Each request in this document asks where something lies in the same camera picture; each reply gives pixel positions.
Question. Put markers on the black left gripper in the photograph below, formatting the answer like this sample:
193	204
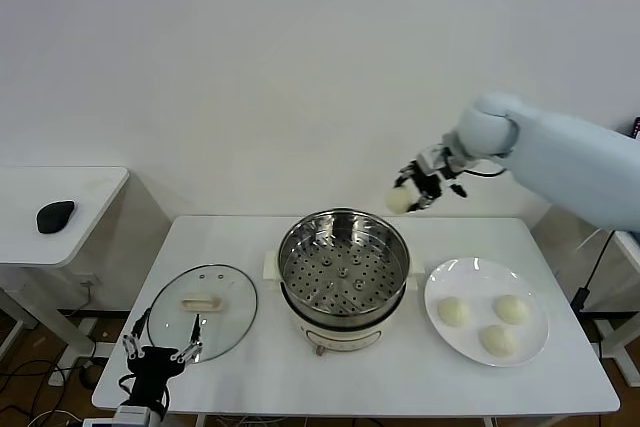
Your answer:
150	372

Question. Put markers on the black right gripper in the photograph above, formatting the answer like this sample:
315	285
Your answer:
431	183

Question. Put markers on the white steamed baozi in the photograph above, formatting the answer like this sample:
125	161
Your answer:
399	199
497	342
454	312
512	309

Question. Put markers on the light blue right robot arm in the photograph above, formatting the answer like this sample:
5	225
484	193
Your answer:
575	162

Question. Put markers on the stainless steel steamer basket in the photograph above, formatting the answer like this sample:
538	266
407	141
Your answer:
340	272

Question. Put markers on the dark round floor object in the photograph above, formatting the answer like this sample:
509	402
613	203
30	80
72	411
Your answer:
92	376

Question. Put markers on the white flat connector plug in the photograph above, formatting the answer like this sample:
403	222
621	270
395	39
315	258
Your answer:
97	422

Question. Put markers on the white round plate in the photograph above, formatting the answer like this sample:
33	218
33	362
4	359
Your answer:
475	277

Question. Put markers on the white side table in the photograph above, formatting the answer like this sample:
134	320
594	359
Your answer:
30	247

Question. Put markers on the dark open laptop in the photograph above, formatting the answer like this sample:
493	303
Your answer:
636	129

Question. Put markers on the white desk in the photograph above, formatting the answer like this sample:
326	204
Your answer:
615	337

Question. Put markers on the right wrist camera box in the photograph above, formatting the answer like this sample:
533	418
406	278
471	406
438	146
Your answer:
431	159

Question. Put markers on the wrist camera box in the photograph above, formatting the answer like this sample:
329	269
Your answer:
431	159
131	418

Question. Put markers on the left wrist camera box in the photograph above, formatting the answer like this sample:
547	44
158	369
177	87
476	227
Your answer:
131	418

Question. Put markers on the white wall socket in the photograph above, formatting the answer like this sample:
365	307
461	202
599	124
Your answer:
90	278

